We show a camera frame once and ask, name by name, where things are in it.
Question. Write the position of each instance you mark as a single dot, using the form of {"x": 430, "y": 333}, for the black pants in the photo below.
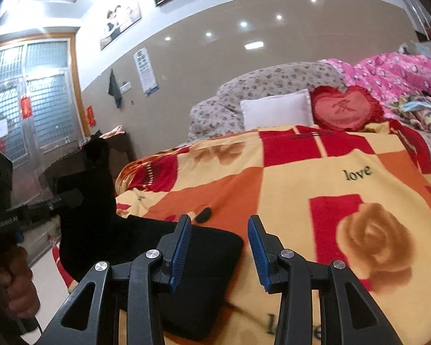
{"x": 91, "y": 231}

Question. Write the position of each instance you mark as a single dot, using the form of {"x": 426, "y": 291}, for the metal grille door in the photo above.
{"x": 41, "y": 112}

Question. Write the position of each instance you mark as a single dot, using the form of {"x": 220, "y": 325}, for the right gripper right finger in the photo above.
{"x": 349, "y": 314}

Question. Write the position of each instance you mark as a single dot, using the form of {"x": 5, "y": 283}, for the yellow orange rose blanket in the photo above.
{"x": 363, "y": 198}

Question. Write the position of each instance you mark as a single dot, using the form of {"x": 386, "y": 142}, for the grey floral bedding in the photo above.
{"x": 221, "y": 114}

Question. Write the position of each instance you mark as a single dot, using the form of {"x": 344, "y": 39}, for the person's left hand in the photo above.
{"x": 18, "y": 295}

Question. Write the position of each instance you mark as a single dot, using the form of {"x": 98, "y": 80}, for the red heart cushion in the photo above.
{"x": 345, "y": 111}

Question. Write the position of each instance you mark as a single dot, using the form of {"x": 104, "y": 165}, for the white pillow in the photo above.
{"x": 274, "y": 111}

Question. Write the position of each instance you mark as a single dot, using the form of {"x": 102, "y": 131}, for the black white wall photo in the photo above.
{"x": 118, "y": 18}

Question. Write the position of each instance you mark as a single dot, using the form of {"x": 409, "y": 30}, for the dark cloth on wall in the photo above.
{"x": 114, "y": 90}

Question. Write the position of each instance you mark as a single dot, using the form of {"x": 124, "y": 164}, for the colourful crumpled cloth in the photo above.
{"x": 413, "y": 109}

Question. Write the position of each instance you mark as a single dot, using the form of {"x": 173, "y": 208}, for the eye chart wall poster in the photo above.
{"x": 146, "y": 73}

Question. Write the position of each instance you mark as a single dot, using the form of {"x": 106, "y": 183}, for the pink penguin quilt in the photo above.
{"x": 387, "y": 76}

